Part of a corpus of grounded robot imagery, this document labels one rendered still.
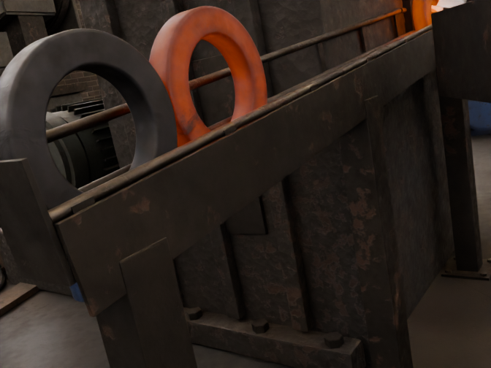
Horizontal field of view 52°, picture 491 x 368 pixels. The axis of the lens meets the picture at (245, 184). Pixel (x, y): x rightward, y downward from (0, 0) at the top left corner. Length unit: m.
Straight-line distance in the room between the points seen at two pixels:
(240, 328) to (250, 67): 0.80
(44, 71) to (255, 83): 0.30
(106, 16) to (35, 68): 0.91
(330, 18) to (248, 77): 0.41
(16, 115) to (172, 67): 0.19
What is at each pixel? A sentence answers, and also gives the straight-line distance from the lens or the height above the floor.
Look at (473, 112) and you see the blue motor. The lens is 3.46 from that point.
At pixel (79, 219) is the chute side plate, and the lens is 0.43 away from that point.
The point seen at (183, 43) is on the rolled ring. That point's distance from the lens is 0.57.
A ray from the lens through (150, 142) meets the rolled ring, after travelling 0.52.
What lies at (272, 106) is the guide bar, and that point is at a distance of 0.64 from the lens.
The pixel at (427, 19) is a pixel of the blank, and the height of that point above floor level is 0.72.
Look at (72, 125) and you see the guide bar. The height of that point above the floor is 0.67.
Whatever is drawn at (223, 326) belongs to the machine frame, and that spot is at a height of 0.07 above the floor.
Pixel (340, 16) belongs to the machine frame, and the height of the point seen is 0.76.
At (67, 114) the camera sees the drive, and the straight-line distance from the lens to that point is 1.97.
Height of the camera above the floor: 0.69
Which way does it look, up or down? 12 degrees down
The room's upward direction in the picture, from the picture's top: 11 degrees counter-clockwise
